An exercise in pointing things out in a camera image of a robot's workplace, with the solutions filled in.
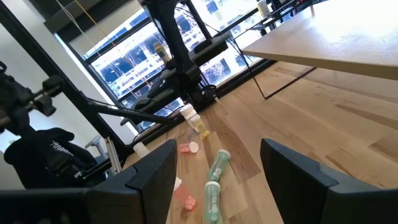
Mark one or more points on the black clamp mount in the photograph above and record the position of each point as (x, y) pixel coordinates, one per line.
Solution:
(18, 99)

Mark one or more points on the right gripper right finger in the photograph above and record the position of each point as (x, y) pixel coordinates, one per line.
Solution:
(304, 193)

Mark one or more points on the pink pill bottle white cap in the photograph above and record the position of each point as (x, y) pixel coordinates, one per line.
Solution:
(184, 196)
(188, 148)

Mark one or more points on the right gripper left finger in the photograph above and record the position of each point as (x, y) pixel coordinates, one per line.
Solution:
(140, 193)

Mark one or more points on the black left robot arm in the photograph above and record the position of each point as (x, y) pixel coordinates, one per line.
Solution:
(169, 40)

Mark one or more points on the white plastic bottle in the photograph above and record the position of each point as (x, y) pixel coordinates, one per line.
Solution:
(141, 149)
(186, 109)

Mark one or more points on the black fabric white lettering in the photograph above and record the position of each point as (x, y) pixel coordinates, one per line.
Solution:
(46, 155)

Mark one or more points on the pale bottle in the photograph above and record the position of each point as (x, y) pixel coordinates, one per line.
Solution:
(263, 7)

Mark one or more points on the large window black frame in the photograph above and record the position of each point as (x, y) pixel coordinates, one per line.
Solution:
(130, 62)

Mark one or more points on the green pill bottle white cap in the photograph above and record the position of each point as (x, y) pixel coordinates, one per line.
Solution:
(212, 200)
(219, 165)

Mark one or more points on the black aluminium table frame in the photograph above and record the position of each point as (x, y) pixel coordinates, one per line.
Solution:
(62, 81)

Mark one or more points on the small clear bottle white cap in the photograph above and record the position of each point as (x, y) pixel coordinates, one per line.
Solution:
(190, 115)

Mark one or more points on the yellow pill bottle white cap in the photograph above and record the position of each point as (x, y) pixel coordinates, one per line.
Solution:
(201, 128)

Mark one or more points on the cream bottle dark label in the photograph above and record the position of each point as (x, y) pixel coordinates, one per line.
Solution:
(162, 52)

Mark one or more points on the wooden shelf black metal legs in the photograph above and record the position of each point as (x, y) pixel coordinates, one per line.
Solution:
(326, 46)

